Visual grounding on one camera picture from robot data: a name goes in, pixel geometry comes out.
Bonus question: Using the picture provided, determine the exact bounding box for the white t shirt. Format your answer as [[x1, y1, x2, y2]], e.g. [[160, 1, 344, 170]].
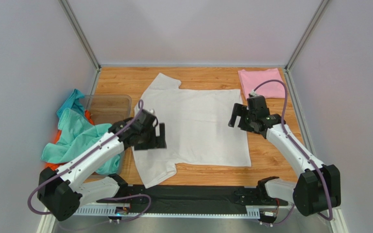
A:
[[133, 73, 251, 188]]

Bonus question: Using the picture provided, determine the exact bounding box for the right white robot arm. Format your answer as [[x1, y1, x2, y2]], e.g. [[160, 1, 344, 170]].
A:
[[228, 95, 341, 219]]

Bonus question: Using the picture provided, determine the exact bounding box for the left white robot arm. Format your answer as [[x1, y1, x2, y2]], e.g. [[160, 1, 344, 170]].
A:
[[34, 109, 167, 221]]

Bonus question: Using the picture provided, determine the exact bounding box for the folded pink t shirt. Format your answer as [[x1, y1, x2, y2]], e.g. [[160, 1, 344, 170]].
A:
[[237, 67, 288, 100]]

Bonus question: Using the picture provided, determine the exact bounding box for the clear plastic bin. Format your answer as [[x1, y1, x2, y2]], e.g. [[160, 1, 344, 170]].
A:
[[85, 94, 133, 175]]

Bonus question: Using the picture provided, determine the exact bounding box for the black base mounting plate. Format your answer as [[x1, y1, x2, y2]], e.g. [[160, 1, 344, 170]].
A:
[[96, 184, 289, 215]]

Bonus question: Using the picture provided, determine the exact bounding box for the mint green t shirt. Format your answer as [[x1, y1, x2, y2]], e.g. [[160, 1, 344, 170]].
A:
[[41, 108, 122, 175]]

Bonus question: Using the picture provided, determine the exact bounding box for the teal blue t shirt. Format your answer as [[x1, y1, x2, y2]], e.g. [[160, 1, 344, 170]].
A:
[[56, 89, 85, 118]]

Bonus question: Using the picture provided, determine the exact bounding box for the orange t shirt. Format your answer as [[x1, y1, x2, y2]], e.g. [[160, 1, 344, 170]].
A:
[[45, 110, 95, 172]]

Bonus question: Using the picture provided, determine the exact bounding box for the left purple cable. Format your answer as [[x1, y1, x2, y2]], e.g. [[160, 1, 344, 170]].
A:
[[27, 99, 153, 223]]

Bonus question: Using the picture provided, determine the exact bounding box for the purple cable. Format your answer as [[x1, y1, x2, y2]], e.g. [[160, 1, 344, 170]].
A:
[[250, 79, 334, 226], [27, 99, 153, 223]]

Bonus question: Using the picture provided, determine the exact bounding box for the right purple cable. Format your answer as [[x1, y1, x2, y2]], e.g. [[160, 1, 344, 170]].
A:
[[250, 79, 334, 226]]

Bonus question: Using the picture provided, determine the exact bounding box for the aluminium frame rail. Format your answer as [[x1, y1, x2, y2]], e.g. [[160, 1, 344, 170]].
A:
[[36, 182, 349, 233]]

